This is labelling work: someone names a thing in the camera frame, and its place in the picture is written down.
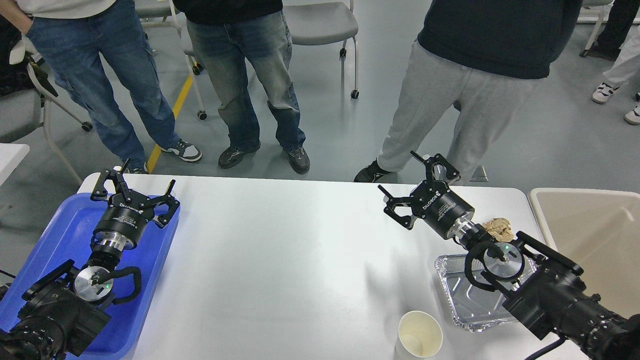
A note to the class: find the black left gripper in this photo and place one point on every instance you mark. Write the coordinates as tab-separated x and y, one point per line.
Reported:
124	216

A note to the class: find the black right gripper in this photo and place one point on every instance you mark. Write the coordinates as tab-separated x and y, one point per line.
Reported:
440	207

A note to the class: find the white paper cup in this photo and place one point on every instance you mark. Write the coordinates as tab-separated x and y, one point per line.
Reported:
419	336

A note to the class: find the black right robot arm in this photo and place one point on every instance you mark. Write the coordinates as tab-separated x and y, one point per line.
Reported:
542	288

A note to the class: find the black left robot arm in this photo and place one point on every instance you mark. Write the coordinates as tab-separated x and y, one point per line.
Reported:
92	275

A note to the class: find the blue plastic tray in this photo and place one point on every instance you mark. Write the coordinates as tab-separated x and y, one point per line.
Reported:
67	237

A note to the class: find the silver aluminium foil tray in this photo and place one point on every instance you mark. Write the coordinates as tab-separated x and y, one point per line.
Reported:
473	309

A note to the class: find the white side table corner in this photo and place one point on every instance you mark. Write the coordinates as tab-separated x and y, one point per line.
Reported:
11	155

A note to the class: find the grey chair left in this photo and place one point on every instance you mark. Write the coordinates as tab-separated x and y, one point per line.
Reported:
22	112

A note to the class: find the person in grey sweatpants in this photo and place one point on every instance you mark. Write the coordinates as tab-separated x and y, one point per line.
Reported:
487	55

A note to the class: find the person in blue jeans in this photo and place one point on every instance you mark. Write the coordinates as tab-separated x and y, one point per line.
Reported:
74	37

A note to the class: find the beige plastic bin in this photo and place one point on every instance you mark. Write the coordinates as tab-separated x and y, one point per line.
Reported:
600	231

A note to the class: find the grey chair middle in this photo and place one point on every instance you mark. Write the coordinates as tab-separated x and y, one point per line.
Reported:
320	24

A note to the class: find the person in white trousers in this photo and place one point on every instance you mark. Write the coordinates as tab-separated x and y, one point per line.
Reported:
625	66

